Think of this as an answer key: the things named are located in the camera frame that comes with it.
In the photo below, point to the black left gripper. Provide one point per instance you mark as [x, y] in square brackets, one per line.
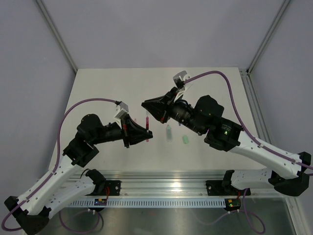
[133, 133]

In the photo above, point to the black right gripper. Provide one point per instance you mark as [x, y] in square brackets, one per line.
[160, 107]

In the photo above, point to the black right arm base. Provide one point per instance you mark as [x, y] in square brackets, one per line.
[223, 187]

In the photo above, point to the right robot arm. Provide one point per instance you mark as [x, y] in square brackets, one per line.
[283, 171]

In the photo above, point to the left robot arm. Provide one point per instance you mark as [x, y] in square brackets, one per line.
[34, 208]

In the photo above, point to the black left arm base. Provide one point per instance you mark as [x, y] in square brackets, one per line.
[103, 186]

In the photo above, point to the pink highlighter pen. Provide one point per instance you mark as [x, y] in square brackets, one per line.
[147, 123]

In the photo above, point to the green highlighter pen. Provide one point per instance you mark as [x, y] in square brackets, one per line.
[169, 133]

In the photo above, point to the green highlighter cap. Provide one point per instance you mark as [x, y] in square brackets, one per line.
[185, 139]

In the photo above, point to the left controller board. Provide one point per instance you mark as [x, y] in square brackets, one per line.
[100, 202]

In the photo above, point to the controller board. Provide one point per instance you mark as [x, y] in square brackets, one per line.
[100, 202]
[233, 203]

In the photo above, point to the right controller board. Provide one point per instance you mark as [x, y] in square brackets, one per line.
[233, 203]

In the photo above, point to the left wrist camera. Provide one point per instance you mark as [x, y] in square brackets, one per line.
[122, 110]

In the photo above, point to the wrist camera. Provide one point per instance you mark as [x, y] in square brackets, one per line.
[122, 110]
[179, 80]

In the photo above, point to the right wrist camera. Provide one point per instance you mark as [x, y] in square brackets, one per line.
[179, 80]

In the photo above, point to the aluminium rail frame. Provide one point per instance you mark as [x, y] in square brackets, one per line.
[156, 184]

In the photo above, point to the white slotted cable duct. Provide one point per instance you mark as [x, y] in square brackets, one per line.
[154, 203]

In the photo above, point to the right side aluminium rail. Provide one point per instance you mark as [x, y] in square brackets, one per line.
[255, 108]

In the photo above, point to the left aluminium corner post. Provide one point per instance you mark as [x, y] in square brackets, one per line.
[47, 17]

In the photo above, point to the aluminium corner post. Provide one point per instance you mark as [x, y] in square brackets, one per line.
[47, 17]
[269, 35]

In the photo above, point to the right aluminium corner post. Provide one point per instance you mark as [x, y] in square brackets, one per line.
[269, 35]

